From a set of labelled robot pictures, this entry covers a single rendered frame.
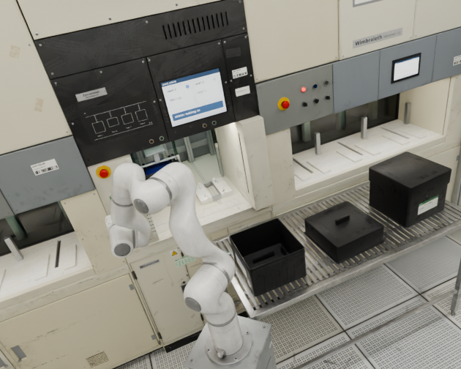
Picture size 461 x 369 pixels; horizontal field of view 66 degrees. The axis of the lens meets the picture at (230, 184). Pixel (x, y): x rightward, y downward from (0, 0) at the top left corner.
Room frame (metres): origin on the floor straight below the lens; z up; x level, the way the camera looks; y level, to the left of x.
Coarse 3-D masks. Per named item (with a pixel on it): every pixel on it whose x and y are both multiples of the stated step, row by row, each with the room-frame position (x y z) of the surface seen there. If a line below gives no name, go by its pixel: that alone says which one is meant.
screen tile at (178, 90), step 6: (168, 90) 1.63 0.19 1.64; (174, 90) 1.64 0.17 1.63; (180, 90) 1.64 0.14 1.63; (186, 90) 1.65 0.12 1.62; (168, 96) 1.63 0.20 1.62; (174, 96) 1.64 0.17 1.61; (192, 96) 1.66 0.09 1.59; (168, 102) 1.63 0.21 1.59; (174, 102) 1.63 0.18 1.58; (180, 102) 1.64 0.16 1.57; (186, 102) 1.65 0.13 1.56; (192, 102) 1.66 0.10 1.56; (174, 108) 1.63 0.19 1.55; (180, 108) 1.64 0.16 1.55
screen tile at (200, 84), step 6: (204, 78) 1.68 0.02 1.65; (210, 78) 1.68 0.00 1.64; (198, 84) 1.67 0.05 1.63; (204, 84) 1.68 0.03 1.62; (210, 84) 1.68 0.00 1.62; (216, 84) 1.69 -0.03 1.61; (216, 90) 1.69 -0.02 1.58; (198, 96) 1.67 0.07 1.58; (204, 96) 1.67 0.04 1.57; (210, 96) 1.68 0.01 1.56; (216, 96) 1.69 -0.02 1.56; (198, 102) 1.66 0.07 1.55
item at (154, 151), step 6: (144, 150) 2.04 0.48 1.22; (150, 150) 2.02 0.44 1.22; (156, 150) 2.00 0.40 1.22; (162, 150) 1.98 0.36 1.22; (156, 156) 1.99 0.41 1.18; (168, 156) 2.12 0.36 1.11; (174, 156) 2.03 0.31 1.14; (156, 162) 1.99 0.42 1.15; (174, 162) 2.05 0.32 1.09; (144, 168) 2.07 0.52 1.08; (150, 174) 1.89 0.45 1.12
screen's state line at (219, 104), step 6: (216, 102) 1.69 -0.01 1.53; (222, 102) 1.69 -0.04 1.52; (192, 108) 1.65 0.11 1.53; (198, 108) 1.66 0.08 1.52; (204, 108) 1.67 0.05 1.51; (210, 108) 1.68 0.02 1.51; (216, 108) 1.68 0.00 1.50; (174, 114) 1.63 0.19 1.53; (180, 114) 1.64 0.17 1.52; (186, 114) 1.64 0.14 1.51; (192, 114) 1.65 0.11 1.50; (174, 120) 1.63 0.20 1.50
